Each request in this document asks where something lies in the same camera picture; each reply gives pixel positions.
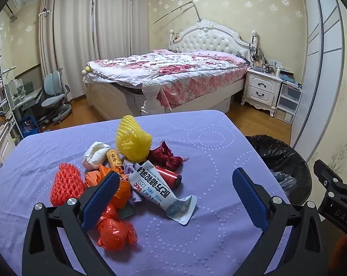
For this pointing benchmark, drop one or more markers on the dark green packet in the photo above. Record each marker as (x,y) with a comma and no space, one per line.
(127,211)

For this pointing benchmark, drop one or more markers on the trash bin with black bag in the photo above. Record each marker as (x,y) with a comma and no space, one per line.
(277,152)

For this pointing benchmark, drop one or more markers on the floral quilt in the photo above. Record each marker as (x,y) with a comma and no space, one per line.
(167,66)

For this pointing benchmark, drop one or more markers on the grey study desk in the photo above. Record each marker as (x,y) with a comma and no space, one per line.
(26,97)

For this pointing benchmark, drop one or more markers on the blue bag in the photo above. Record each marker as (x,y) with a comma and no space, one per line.
(29,125)

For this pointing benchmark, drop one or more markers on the red foam fruit net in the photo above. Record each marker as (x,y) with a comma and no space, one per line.
(65,184)

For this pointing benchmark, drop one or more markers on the orange plastic wrapper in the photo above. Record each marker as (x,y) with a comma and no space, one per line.
(123,191)

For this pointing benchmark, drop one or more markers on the pale blue desk chair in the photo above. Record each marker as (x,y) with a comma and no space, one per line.
(55,100)

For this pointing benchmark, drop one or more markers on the purple dotted tablecloth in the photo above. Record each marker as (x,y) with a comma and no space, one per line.
(190,149)

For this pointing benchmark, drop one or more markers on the gold drink can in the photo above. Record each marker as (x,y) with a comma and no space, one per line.
(113,159)

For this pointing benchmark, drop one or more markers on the white tissue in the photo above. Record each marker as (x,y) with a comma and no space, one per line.
(94,155)

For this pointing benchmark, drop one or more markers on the yellow foam fruit net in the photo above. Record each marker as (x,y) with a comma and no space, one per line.
(133,141)

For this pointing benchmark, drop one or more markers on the stack of books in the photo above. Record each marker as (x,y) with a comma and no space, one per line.
(290,77)

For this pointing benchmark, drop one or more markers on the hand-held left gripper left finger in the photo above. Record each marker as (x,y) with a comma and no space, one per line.
(101,198)

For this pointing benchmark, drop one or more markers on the bed with floral quilt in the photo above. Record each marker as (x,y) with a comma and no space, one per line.
(208,38)

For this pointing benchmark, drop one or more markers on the dark red ribbon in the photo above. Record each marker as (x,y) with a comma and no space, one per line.
(164,156)

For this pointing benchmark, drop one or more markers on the pale purple paper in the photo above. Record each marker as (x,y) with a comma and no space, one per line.
(130,166)

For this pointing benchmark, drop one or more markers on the red can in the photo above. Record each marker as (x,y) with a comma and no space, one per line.
(166,175)

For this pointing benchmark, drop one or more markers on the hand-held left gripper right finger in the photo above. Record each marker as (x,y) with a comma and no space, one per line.
(248,195)

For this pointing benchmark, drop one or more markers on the plastic drawer unit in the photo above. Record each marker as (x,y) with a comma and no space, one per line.
(288,103)

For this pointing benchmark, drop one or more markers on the pink pillow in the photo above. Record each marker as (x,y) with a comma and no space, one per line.
(216,56)

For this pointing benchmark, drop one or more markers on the white toothpaste tube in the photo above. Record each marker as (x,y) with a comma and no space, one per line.
(153,188)

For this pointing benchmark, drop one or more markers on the beige curtain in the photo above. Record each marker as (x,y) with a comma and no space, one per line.
(118,23)
(67,43)

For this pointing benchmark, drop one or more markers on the white nightstand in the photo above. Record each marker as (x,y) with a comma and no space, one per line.
(262,87)

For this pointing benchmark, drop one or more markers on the white wardrobe sliding door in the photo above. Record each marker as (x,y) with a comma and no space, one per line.
(317,63)

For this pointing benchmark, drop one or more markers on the white desk lamp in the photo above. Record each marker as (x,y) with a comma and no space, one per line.
(9,69)

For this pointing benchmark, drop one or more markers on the red-orange plastic bag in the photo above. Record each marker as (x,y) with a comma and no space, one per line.
(115,233)

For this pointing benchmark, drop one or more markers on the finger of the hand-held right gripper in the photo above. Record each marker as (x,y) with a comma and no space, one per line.
(328,172)

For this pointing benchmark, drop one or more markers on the white air conditioner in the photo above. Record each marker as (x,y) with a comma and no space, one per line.
(13,4)

